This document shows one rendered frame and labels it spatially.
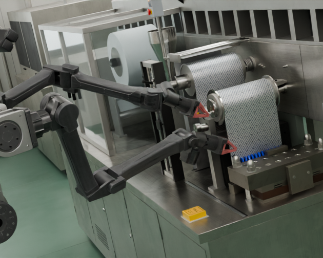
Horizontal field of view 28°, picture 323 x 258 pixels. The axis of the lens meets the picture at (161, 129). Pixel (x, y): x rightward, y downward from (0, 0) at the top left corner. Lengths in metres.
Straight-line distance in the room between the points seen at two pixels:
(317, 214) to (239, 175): 0.34
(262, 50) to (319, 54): 0.41
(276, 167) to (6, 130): 1.07
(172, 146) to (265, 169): 0.36
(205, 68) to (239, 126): 0.33
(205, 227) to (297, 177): 0.41
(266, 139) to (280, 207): 0.34
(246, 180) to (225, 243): 0.25
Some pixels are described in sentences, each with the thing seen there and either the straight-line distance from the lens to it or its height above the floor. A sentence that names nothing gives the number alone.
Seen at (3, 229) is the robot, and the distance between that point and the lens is 2.19.
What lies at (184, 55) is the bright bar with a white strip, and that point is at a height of 1.45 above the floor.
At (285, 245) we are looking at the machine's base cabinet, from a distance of 2.51.
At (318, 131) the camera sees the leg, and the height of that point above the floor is 1.00.
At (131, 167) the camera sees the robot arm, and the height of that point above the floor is 1.17.
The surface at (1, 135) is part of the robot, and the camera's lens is 1.87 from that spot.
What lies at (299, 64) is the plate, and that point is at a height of 1.36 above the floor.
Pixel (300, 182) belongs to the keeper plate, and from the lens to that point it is 2.51.
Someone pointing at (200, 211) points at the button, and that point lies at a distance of 2.44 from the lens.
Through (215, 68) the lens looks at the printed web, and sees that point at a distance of 2.77.
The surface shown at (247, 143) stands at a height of 1.09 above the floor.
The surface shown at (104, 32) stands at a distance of 3.41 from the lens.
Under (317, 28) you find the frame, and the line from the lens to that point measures 2.46.
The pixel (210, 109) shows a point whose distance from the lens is 2.58.
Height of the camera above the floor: 1.83
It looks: 14 degrees down
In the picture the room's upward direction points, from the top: 11 degrees counter-clockwise
